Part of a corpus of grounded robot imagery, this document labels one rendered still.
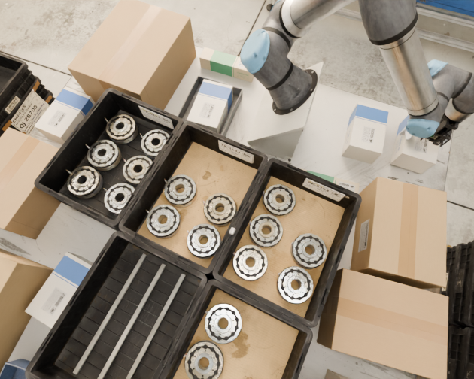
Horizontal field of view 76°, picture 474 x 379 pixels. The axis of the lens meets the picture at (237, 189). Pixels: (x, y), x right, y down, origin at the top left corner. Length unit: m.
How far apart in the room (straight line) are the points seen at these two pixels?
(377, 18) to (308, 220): 0.57
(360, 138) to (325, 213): 0.35
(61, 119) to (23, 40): 1.75
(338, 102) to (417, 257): 0.69
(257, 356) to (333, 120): 0.92
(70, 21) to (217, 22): 1.16
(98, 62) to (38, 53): 1.63
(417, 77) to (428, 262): 0.53
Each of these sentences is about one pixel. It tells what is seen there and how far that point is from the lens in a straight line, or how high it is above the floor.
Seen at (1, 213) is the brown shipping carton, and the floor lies 0.86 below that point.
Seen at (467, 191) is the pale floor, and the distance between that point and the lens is 2.37.
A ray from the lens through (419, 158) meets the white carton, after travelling 1.26.
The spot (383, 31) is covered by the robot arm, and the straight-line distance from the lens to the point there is 0.75.
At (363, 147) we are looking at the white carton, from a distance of 1.21.
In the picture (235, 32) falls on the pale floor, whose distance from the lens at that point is 2.65.
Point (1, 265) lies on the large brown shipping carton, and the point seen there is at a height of 0.90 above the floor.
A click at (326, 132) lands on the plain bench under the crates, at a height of 0.70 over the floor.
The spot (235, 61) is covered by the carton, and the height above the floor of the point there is 0.76.
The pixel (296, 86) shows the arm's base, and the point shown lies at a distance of 1.05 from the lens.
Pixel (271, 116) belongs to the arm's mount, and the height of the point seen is 0.84.
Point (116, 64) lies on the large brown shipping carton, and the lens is 1.27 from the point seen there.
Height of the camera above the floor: 1.77
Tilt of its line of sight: 69 degrees down
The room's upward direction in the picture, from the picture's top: straight up
